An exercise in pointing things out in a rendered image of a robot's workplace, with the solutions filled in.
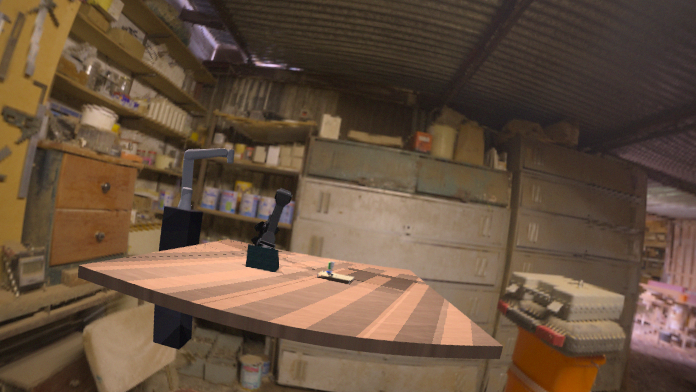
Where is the beige board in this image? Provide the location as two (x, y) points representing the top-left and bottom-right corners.
(317, 262), (354, 284)

